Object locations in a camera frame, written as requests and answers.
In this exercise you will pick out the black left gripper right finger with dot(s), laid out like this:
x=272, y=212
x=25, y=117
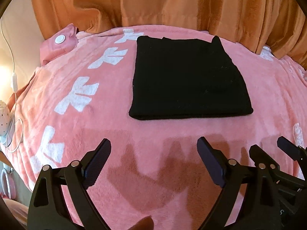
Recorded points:
x=260, y=206

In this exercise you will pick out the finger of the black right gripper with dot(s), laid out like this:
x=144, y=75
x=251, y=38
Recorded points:
x=296, y=153
x=285, y=183

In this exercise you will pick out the person's fingertip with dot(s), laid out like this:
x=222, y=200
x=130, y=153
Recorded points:
x=146, y=223

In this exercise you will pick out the black knit garment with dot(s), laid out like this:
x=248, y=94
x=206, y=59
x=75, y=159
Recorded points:
x=186, y=78

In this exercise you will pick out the white dotted round lamp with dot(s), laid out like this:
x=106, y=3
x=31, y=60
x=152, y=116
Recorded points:
x=4, y=118

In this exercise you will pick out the orange curtain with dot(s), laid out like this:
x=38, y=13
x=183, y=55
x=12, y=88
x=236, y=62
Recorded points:
x=279, y=24

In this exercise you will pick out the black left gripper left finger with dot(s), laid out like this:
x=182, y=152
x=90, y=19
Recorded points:
x=48, y=209

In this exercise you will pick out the pink fleece blanket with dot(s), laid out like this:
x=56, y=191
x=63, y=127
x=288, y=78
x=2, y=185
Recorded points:
x=84, y=96

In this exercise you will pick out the pink hot water bag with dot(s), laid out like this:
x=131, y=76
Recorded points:
x=59, y=44

